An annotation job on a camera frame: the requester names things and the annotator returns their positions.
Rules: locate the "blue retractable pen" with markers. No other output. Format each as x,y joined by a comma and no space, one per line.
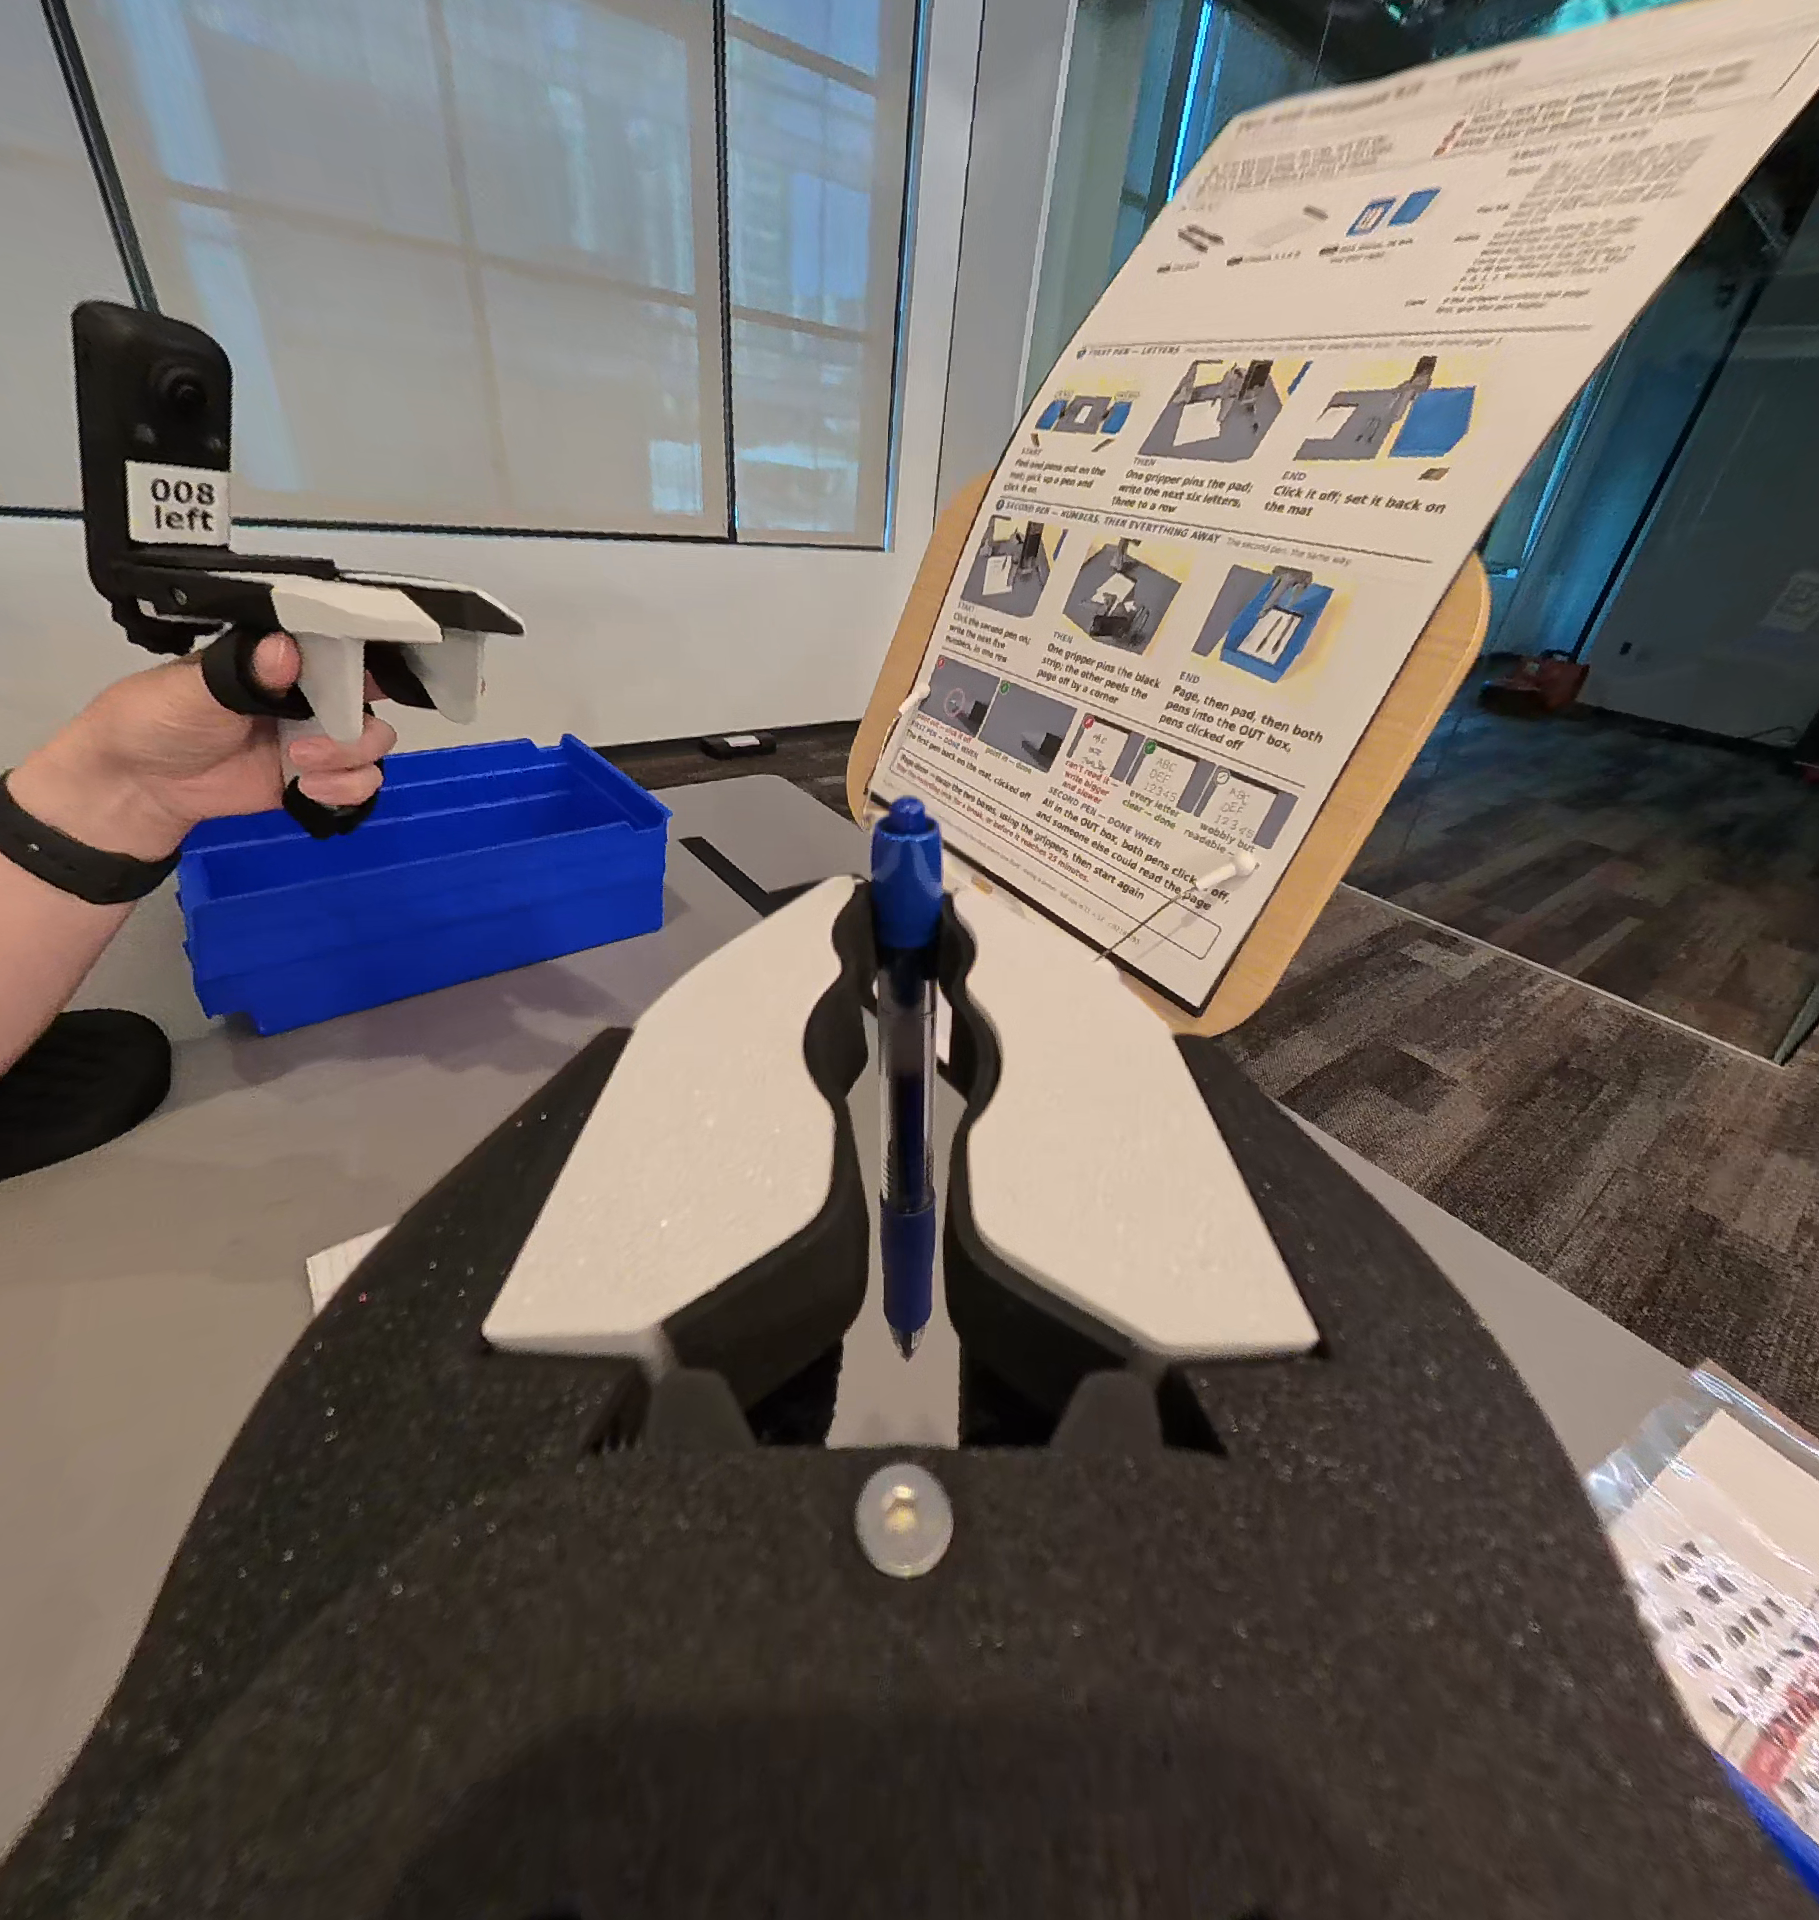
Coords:
907,900

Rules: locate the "white lined notepad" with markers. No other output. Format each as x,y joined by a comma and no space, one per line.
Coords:
342,1273

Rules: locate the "black wristband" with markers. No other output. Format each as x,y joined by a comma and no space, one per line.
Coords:
55,855

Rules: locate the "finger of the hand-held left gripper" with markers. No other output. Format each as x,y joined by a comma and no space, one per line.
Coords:
355,612
459,675

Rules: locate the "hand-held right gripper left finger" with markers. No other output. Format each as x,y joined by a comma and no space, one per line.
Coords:
685,1170

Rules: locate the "black round pad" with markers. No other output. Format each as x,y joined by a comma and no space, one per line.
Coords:
55,1103

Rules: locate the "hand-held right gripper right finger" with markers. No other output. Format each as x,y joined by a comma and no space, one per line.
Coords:
1121,1185

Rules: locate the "clear plastic bag with sheet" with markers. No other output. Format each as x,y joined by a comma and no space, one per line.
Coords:
1735,1574

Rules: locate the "small black floor device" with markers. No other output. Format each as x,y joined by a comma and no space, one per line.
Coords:
740,747

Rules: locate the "person's left hand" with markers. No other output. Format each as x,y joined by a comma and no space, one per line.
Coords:
128,752

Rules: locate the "white paper sign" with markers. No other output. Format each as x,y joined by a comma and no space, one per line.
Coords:
1809,600

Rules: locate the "large window with blinds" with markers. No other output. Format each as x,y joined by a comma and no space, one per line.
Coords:
475,272

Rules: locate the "printed instruction sheet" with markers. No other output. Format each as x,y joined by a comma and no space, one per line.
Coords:
1301,452

